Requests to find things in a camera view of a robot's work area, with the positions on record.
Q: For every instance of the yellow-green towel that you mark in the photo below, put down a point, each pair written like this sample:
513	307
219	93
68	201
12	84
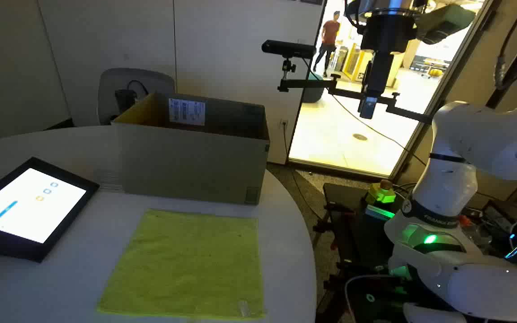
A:
192	266

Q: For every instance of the cardboard box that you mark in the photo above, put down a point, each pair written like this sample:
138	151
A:
193	147

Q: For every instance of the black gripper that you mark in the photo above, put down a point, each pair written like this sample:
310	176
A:
385	27

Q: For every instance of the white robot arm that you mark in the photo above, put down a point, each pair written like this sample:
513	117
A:
425	235

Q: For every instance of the black camera on boom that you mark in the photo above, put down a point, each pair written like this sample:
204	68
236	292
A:
287	47

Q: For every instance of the person in red shirt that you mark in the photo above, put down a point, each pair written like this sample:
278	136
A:
330	27

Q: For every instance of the black tablet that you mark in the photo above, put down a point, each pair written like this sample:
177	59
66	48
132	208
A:
37	201

